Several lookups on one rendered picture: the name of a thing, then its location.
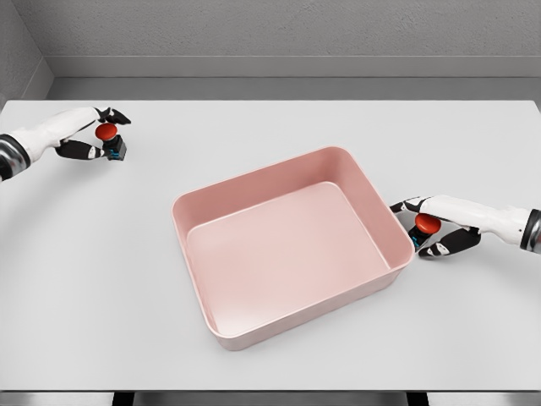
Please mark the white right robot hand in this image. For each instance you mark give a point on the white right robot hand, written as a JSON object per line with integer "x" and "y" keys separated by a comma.
{"x": 448, "y": 209}

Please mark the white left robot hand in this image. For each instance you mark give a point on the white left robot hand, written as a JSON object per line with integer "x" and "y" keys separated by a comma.
{"x": 76, "y": 119}

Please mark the red button industrial switch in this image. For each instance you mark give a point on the red button industrial switch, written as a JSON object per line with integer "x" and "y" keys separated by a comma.
{"x": 424, "y": 227}
{"x": 109, "y": 136}

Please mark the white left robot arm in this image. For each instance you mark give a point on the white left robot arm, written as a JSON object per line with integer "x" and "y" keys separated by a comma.
{"x": 29, "y": 141}

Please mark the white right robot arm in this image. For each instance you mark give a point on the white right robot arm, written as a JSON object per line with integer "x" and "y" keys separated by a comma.
{"x": 509, "y": 222}

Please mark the pink rectangular basket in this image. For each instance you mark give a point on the pink rectangular basket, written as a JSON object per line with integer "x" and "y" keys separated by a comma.
{"x": 291, "y": 249}

